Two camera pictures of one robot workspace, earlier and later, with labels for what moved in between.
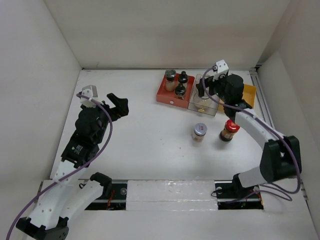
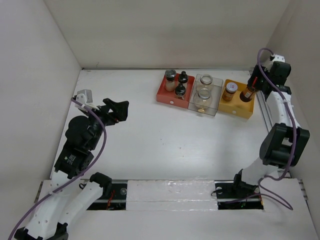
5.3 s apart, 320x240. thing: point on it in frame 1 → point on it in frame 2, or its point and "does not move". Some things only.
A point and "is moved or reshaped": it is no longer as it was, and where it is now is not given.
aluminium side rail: [261, 99] does not move
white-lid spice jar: [200, 130] is moved or reshaped
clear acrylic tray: [204, 104] does not move
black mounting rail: [227, 197] does not move
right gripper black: [209, 82] → [257, 83]
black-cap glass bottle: [180, 91] does not move
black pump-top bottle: [183, 77] does not move
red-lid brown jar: [230, 128] → [247, 95]
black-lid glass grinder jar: [170, 83] does not move
